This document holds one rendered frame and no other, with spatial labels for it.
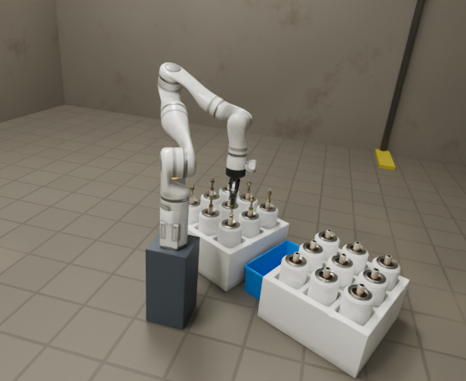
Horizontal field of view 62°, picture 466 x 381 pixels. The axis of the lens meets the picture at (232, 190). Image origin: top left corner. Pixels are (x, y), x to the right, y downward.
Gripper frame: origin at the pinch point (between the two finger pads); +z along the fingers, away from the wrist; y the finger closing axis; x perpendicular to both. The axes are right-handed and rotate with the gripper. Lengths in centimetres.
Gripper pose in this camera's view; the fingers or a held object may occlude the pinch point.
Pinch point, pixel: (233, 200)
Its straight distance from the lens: 150.0
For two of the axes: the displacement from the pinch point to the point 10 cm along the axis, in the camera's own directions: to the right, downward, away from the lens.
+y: -1.0, 4.0, -9.1
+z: -0.9, 9.1, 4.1
